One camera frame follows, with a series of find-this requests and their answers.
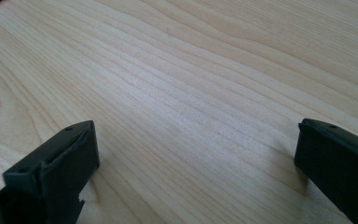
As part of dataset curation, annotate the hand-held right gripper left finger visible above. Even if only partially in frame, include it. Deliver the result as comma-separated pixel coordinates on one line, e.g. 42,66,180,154
0,119,101,224

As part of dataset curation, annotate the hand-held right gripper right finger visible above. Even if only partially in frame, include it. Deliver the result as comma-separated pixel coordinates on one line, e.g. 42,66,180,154
294,118,358,224

